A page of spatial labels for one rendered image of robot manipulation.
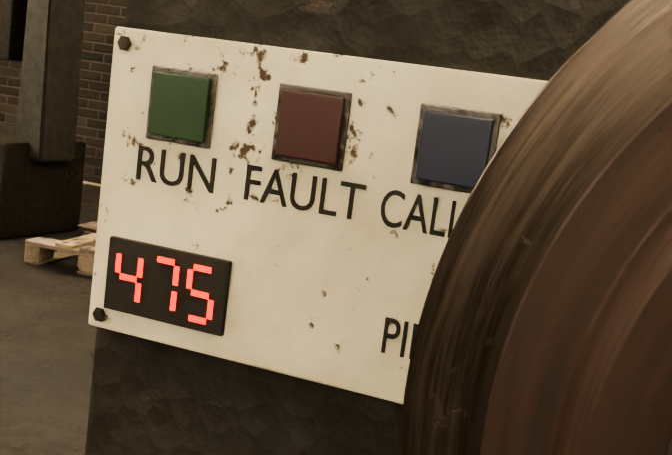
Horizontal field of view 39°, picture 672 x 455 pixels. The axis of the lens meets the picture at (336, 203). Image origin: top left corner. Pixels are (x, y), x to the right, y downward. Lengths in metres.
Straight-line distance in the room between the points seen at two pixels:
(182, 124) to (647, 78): 0.29
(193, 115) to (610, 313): 0.29
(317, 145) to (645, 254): 0.23
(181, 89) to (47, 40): 5.06
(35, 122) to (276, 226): 5.14
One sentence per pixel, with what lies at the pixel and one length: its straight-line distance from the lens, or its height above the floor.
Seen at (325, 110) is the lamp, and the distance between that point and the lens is 0.51.
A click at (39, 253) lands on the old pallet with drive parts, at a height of 0.07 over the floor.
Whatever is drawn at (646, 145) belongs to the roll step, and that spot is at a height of 1.22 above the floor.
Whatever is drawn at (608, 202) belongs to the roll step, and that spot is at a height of 1.20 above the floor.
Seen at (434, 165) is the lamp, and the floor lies 1.19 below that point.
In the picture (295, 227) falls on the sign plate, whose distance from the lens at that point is 0.52.
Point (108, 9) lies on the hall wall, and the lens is 7.81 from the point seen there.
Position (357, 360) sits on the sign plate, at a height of 1.08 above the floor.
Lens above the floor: 1.24
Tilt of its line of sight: 9 degrees down
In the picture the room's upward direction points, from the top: 7 degrees clockwise
